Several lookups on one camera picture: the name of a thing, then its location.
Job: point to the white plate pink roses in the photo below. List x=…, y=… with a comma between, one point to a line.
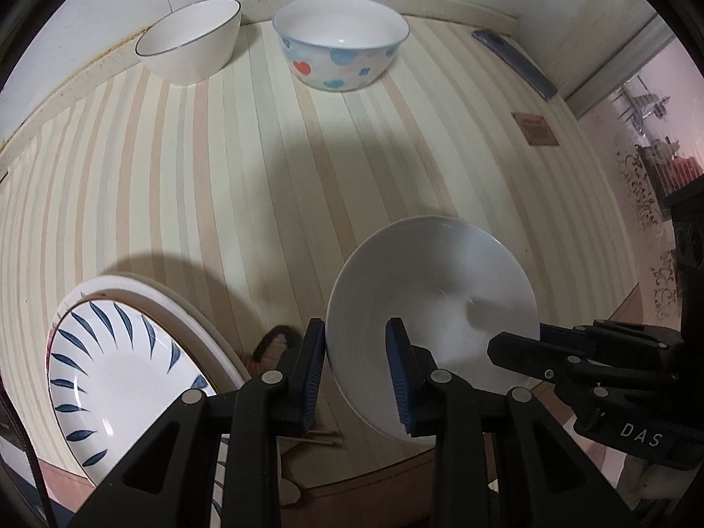
x=201, y=340

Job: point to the dark blue phone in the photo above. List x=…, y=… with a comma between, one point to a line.
x=515, y=59

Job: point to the white bowl dark rim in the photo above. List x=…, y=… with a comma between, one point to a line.
x=192, y=43

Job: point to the small brown card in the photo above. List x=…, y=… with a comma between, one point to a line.
x=536, y=130

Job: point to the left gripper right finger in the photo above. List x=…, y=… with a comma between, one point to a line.
x=435, y=402

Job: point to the white blue-striped plate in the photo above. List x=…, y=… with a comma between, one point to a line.
x=112, y=371

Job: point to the white bowl blue hearts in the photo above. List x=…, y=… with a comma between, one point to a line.
x=339, y=45

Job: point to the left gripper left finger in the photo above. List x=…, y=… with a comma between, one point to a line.
x=280, y=402

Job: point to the plain white bowl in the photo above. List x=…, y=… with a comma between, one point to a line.
x=453, y=285

